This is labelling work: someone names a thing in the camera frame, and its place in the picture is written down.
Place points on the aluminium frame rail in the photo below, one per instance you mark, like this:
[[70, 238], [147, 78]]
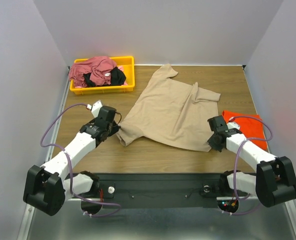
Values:
[[33, 100]]

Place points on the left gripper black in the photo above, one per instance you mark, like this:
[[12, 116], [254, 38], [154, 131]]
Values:
[[115, 129]]

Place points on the beige t shirt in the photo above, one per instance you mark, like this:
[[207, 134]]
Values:
[[172, 113]]

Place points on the orange folded t shirt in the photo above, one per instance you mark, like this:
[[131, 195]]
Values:
[[250, 127]]

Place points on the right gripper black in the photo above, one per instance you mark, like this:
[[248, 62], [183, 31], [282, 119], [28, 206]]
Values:
[[212, 143]]

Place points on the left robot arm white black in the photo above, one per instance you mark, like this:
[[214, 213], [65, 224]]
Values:
[[49, 186]]

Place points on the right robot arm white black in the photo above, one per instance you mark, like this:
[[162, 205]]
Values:
[[274, 181]]

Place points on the pink t shirt in bin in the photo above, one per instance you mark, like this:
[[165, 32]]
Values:
[[99, 68]]

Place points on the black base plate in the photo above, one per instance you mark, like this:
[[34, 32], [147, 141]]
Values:
[[150, 190]]

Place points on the black t shirt in bin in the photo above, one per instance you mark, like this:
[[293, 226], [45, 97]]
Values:
[[117, 78]]

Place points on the yellow plastic bin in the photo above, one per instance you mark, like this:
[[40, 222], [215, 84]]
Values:
[[126, 61]]

